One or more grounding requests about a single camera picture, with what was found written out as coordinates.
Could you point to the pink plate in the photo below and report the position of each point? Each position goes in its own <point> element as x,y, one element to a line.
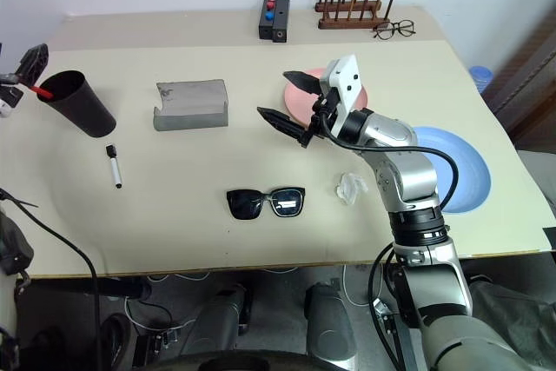
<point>297,101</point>

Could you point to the grey rectangular mat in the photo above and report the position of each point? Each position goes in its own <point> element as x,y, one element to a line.
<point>191,106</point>

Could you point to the clear plastic wrap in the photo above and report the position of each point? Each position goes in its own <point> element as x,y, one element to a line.
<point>351,187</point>

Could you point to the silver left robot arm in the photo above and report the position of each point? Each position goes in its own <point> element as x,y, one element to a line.
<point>15,249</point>

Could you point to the blue plate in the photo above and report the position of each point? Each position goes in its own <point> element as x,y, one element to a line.
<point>467,171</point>

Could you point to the wooden peg dish rack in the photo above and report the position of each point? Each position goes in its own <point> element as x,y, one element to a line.
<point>347,19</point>

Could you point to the black sunglasses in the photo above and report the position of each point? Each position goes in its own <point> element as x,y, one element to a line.
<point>245,205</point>

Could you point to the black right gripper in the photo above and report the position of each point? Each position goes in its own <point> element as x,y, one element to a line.
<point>323,117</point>

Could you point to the dark wooden door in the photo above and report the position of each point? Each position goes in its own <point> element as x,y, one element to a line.
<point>530,71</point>

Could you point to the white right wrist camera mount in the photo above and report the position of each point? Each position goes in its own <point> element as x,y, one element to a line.
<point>345,80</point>

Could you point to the dark rounded robot leg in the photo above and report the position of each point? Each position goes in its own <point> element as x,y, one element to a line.
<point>221,323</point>
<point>328,323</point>

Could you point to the red marker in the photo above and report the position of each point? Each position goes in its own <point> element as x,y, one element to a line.
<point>43,93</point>

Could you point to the blue bottle cap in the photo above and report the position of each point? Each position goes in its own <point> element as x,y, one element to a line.
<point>481,77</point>

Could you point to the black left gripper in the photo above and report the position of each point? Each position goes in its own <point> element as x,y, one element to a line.
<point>14,95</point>

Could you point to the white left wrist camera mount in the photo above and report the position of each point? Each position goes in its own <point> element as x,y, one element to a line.
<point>3,109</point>

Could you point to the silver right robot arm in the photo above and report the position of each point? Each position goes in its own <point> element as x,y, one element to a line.
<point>408,171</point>

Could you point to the white marker with black cap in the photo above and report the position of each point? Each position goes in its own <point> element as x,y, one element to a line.
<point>115,169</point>

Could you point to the metal clamp bracket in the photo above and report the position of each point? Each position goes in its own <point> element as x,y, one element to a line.
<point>384,312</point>

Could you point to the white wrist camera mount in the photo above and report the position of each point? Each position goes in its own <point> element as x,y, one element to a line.
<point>3,109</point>
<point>345,80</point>

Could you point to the black thin-framed eyeglasses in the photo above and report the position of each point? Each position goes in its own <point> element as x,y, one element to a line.
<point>393,32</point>

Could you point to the black cup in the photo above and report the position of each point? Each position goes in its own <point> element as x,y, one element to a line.
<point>80,104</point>

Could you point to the plain black box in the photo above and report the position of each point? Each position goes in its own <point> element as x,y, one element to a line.
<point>281,19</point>

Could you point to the black box with coloured buttons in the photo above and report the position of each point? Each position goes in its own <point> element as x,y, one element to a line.
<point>266,25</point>

